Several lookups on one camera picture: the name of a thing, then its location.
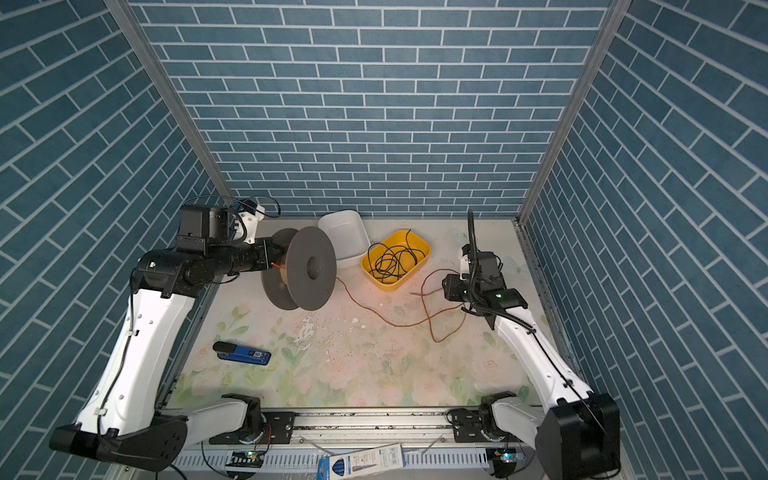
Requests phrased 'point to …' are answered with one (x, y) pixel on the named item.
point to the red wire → (421, 292)
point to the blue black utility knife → (234, 352)
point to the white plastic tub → (349, 234)
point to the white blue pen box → (361, 462)
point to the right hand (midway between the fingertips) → (448, 279)
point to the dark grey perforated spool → (310, 269)
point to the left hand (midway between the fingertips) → (285, 248)
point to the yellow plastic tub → (398, 238)
